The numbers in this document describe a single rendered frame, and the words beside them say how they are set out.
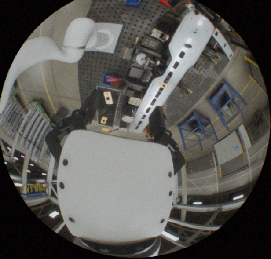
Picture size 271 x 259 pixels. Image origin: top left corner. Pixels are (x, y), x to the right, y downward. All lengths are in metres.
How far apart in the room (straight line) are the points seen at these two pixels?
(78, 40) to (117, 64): 0.56
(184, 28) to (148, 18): 0.37
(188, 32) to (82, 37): 0.54
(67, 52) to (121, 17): 0.60
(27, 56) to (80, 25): 0.21
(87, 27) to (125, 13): 0.54
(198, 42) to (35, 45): 0.74
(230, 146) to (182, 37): 7.95
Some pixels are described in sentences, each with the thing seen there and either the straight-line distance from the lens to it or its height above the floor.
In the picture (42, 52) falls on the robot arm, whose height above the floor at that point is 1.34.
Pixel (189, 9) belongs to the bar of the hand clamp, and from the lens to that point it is 0.42.
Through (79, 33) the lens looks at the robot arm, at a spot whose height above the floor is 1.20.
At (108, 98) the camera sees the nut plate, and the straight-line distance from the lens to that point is 0.47.
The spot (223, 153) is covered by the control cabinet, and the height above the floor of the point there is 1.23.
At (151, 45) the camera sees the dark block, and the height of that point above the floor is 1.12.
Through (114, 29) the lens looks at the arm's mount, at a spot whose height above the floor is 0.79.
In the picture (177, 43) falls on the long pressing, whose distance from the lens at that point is 0.58.
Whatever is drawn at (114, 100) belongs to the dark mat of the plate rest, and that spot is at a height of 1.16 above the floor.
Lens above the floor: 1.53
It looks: 37 degrees down
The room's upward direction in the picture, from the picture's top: 178 degrees counter-clockwise
